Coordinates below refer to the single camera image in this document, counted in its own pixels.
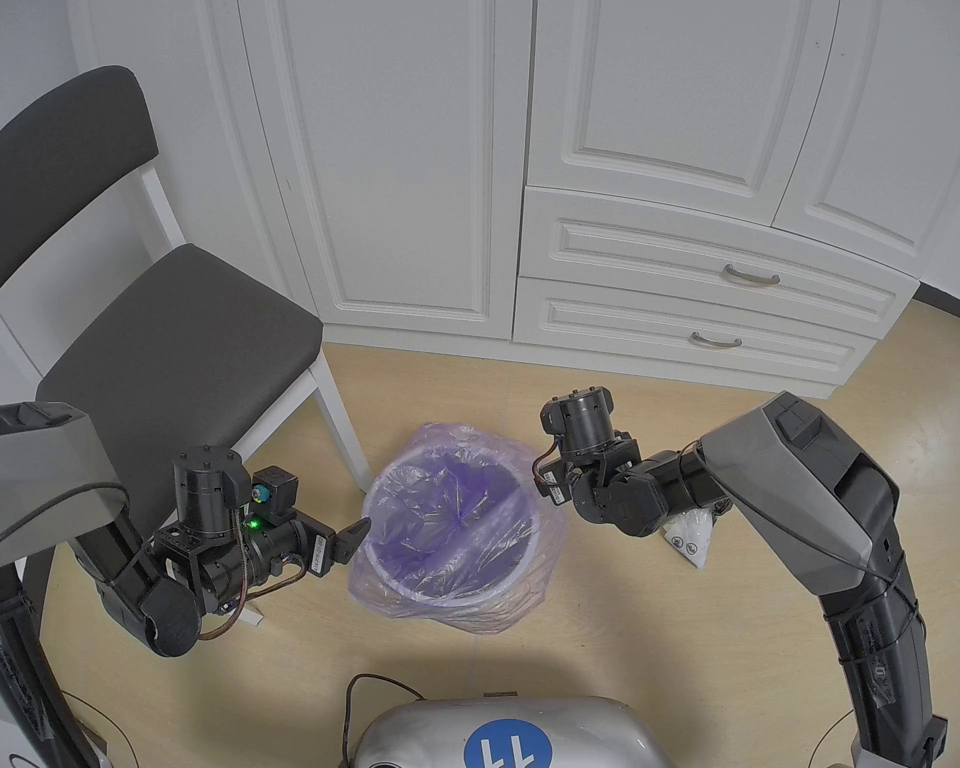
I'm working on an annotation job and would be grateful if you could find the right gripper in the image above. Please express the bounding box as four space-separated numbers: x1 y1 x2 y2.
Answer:
535 454 599 520

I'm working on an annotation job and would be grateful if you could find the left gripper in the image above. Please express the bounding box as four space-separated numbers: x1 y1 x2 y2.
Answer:
251 519 341 591

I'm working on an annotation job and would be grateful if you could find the purple plastic bag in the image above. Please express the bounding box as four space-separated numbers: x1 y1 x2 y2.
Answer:
348 421 571 637

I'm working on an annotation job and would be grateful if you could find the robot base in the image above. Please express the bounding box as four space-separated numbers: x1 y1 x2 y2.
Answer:
352 693 680 768

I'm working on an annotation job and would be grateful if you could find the white trash bin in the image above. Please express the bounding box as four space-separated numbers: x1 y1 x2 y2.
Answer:
361 450 543 607

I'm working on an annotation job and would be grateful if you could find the white printed wrapper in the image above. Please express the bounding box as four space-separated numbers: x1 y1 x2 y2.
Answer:
661 510 714 573

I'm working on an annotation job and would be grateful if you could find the grey padded white chair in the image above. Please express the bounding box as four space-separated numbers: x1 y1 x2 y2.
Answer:
0 66 369 627

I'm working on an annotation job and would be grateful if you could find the white wardrobe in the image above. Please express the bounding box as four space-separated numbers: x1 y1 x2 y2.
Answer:
67 0 960 400

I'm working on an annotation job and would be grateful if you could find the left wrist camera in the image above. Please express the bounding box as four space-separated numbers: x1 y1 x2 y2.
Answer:
249 465 300 528

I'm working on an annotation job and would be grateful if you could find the black cable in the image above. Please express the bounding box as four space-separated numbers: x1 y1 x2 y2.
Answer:
341 673 429 768

